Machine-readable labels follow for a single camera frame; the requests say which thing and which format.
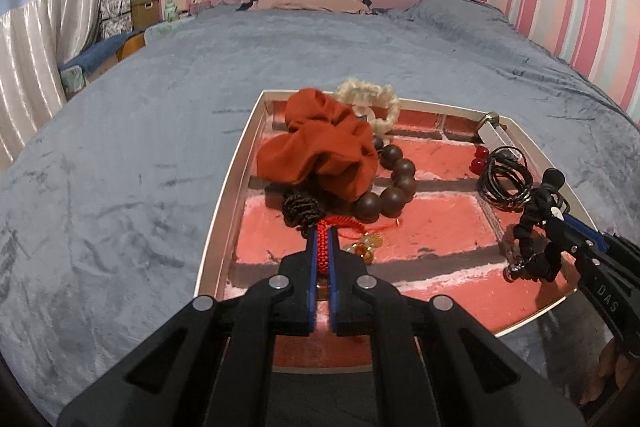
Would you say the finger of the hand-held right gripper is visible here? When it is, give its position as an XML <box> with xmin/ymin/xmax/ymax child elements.
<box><xmin>562</xmin><ymin>213</ymin><xmax>640</xmax><ymax>270</ymax></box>
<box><xmin>544</xmin><ymin>218</ymin><xmax>640</xmax><ymax>359</ymax></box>

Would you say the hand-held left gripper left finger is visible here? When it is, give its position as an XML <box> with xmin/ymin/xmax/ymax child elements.
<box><xmin>56</xmin><ymin>229</ymin><xmax>321</xmax><ymax>427</ymax></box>

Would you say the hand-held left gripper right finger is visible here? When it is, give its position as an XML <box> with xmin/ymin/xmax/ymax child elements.
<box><xmin>328</xmin><ymin>231</ymin><xmax>587</xmax><ymax>427</ymax></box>

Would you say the red cord bracelet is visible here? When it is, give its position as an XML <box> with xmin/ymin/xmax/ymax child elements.
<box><xmin>300</xmin><ymin>216</ymin><xmax>402</xmax><ymax>304</ymax></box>

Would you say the black scrunchie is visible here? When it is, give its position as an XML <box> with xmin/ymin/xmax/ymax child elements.
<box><xmin>504</xmin><ymin>168</ymin><xmax>569</xmax><ymax>284</ymax></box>

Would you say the red bead black hair tie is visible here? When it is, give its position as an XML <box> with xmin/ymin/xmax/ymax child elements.
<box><xmin>469</xmin><ymin>145</ymin><xmax>534</xmax><ymax>211</ymax></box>

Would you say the beige jewelry tray red lining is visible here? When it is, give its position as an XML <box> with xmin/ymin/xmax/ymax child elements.
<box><xmin>193</xmin><ymin>89</ymin><xmax>599</xmax><ymax>374</ymax></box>

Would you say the brown wooden bead bracelet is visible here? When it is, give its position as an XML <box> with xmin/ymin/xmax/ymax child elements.
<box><xmin>281</xmin><ymin>134</ymin><xmax>418</xmax><ymax>229</ymax></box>

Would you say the orange scrunchie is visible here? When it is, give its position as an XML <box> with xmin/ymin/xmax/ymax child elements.
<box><xmin>256</xmin><ymin>88</ymin><xmax>380</xmax><ymax>204</ymax></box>

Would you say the person's right hand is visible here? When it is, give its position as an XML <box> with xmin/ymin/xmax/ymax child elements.
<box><xmin>579</xmin><ymin>339</ymin><xmax>640</xmax><ymax>409</ymax></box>

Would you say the silver hair clip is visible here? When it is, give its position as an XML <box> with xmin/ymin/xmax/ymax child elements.
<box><xmin>474</xmin><ymin>110</ymin><xmax>512</xmax><ymax>148</ymax></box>

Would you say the beige fluffy scrunchie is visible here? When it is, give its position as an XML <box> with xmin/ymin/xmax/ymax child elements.
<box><xmin>334</xmin><ymin>78</ymin><xmax>402</xmax><ymax>138</ymax></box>

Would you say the grey bed blanket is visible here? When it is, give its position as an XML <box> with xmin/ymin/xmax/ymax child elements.
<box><xmin>0</xmin><ymin>0</ymin><xmax>640</xmax><ymax>427</ymax></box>

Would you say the beige folded cloth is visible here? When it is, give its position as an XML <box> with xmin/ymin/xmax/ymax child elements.
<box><xmin>249</xmin><ymin>0</ymin><xmax>377</xmax><ymax>16</ymax></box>

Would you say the blue cloth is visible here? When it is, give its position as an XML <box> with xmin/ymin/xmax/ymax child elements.
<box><xmin>59</xmin><ymin>31</ymin><xmax>147</xmax><ymax>78</ymax></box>

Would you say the cardboard storage box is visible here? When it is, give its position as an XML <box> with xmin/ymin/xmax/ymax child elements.
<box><xmin>129</xmin><ymin>0</ymin><xmax>162</xmax><ymax>30</ymax></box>

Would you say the patterned fabric bag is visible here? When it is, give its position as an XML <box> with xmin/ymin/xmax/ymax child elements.
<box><xmin>99</xmin><ymin>0</ymin><xmax>134</xmax><ymax>38</ymax></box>

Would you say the white satin curtain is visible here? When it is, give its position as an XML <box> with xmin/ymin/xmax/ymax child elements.
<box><xmin>0</xmin><ymin>0</ymin><xmax>127</xmax><ymax>160</ymax></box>

